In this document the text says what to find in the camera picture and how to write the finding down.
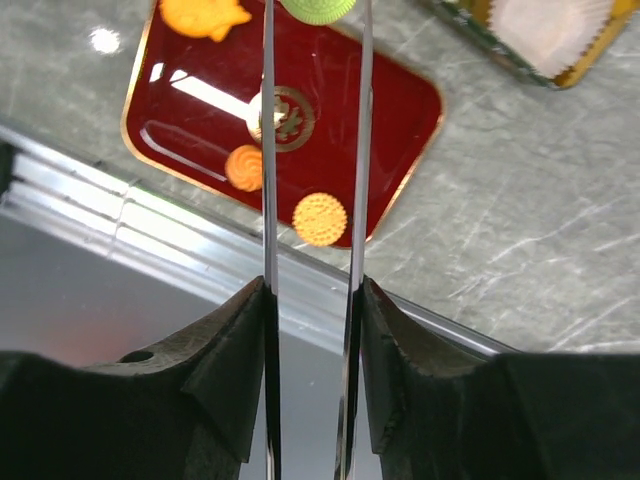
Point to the lower round orange cookie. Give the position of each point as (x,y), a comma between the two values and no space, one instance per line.
(319,219)

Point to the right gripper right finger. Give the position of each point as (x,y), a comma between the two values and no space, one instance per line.
(517,356)

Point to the upper orange fish cookie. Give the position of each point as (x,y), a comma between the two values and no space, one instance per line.
(212,19)

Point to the lower swirl cookie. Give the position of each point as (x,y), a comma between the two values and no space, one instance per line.
(243,168)

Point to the red lacquer tray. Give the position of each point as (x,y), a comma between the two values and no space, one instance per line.
(192,101)

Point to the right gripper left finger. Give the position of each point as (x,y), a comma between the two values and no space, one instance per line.
(181,408)

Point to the green cookie tin box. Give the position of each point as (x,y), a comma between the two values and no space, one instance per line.
(470,19)

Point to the green round cookie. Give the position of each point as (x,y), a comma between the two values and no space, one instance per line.
(318,12)

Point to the aluminium front rail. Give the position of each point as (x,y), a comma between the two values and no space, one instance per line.
(102,210)

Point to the white paper cup liner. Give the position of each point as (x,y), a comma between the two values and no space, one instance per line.
(550,35)

